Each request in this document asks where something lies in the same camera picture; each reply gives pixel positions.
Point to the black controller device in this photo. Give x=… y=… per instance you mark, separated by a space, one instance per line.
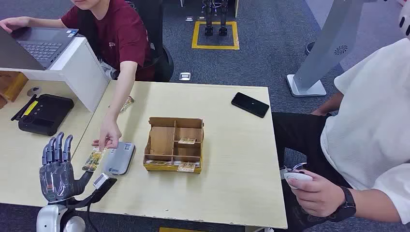
x=48 y=115

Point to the black wristwatch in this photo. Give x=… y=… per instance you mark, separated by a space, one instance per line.
x=347 y=206

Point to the yellow printed ID card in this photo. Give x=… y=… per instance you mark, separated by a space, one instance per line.
x=93 y=159

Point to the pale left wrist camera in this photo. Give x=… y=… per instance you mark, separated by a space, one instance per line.
x=105 y=189

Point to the white shoe with holes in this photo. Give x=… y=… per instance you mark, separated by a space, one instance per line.
x=283 y=173

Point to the wooden organizer box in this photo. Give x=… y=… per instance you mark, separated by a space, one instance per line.
x=161 y=141

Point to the person's left hand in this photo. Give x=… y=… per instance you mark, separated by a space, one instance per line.
x=109 y=134
x=320 y=195

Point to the brown wooden box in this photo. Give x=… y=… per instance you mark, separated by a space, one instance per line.
x=11 y=85

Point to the white handheld remote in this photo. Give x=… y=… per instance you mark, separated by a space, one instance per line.
x=298 y=177

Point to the person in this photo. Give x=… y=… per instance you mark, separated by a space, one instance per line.
x=118 y=35
x=368 y=128

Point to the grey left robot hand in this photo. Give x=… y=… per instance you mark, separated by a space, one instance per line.
x=57 y=179

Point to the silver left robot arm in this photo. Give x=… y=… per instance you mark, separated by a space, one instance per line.
x=48 y=217

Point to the yellow floor tape square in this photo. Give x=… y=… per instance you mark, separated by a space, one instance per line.
x=215 y=47

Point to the light wooden panel edge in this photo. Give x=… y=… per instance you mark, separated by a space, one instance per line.
x=236 y=8

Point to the round grey disc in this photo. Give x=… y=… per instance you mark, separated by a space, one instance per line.
x=33 y=91

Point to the black robot leg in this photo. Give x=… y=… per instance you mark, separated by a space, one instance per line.
x=223 y=19
x=209 y=19

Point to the dark shoe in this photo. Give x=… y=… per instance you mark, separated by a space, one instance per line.
x=309 y=47

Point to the stack of printed cards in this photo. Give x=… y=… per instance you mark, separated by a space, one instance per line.
x=128 y=103

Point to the large silver floor socket plate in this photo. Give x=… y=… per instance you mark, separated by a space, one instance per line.
x=184 y=76

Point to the person's right hand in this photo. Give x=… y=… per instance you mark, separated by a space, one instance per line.
x=12 y=23

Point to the white cap with holes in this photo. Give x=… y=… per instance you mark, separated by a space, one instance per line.
x=405 y=22

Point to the grey kiosk stand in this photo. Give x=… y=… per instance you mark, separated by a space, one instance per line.
x=333 y=41

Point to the black office chair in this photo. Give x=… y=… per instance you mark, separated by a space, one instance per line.
x=160 y=64

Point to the grey laptop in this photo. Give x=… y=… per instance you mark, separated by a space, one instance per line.
x=38 y=48

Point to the person's left forearm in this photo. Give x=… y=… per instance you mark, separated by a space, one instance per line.
x=374 y=206
x=121 y=93

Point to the yellow sticker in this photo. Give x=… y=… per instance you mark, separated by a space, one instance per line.
x=31 y=108

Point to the person's hand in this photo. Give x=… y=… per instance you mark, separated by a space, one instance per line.
x=12 y=23
x=109 y=134
x=320 y=195

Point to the black smartphone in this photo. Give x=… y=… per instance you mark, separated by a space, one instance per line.
x=250 y=105

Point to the person's right forearm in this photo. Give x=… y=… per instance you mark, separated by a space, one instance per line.
x=45 y=23
x=330 y=104

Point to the white desk riser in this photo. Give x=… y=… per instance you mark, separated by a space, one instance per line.
x=80 y=73

